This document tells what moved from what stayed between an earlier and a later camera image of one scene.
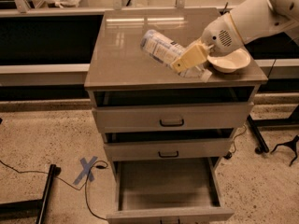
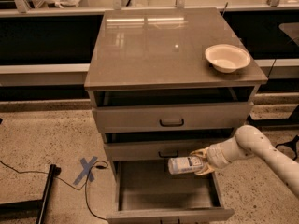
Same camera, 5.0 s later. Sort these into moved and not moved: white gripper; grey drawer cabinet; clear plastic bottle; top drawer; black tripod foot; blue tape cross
Moved: clear plastic bottle; white gripper
Not moved: grey drawer cabinet; blue tape cross; black tripod foot; top drawer
